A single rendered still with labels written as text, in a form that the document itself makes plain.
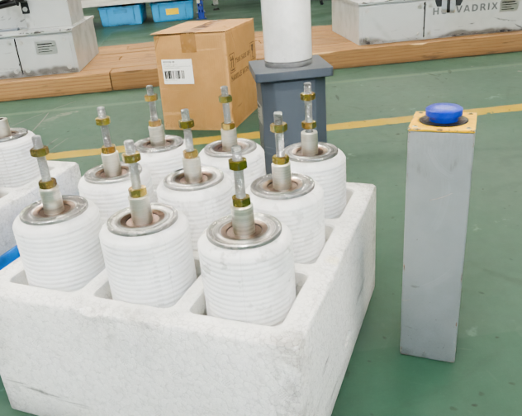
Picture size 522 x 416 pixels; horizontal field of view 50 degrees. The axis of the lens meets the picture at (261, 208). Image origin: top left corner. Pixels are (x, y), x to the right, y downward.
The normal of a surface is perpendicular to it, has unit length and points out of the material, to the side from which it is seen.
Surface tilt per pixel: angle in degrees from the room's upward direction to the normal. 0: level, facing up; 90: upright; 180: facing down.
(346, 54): 90
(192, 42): 90
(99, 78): 90
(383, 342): 0
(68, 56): 90
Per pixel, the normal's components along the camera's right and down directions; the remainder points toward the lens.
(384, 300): -0.07, -0.90
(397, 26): 0.11, 0.41
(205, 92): -0.30, 0.42
